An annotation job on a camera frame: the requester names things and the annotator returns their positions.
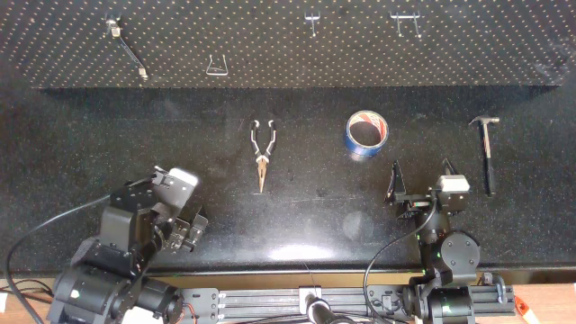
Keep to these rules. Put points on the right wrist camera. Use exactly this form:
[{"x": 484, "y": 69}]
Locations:
[{"x": 452, "y": 186}]

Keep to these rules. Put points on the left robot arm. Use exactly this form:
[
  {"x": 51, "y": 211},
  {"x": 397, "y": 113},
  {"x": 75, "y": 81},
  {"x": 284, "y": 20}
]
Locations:
[{"x": 121, "y": 225}]

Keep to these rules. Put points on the black pegboard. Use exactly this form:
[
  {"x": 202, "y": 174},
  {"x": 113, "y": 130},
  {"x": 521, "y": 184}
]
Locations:
[{"x": 315, "y": 58}]

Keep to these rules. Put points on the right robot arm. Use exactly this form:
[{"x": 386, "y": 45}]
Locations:
[{"x": 459, "y": 256}]

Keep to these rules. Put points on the pliers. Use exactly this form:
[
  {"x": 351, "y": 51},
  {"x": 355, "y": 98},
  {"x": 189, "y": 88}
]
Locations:
[{"x": 262, "y": 168}]

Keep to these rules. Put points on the hammer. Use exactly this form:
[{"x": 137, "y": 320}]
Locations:
[{"x": 486, "y": 139}]

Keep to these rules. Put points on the roll of blue tape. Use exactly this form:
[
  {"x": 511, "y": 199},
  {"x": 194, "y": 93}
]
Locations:
[{"x": 360, "y": 146}]

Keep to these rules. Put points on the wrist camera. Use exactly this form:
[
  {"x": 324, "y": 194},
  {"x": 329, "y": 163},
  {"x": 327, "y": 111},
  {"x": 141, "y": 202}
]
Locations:
[
  {"x": 452, "y": 186},
  {"x": 182, "y": 180}
]

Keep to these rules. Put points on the mounting rail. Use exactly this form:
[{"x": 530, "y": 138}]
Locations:
[{"x": 270, "y": 301}]

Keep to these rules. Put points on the wrench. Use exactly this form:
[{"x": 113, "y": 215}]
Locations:
[{"x": 128, "y": 50}]

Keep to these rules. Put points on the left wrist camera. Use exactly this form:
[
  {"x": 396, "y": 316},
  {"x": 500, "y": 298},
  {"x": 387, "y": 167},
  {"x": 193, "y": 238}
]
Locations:
[{"x": 182, "y": 180}]

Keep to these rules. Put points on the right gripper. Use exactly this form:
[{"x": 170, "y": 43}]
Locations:
[{"x": 418, "y": 200}]

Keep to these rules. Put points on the metal hook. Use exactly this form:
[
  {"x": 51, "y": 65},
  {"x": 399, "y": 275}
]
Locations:
[
  {"x": 312, "y": 27},
  {"x": 217, "y": 74},
  {"x": 405, "y": 16},
  {"x": 112, "y": 16}
]

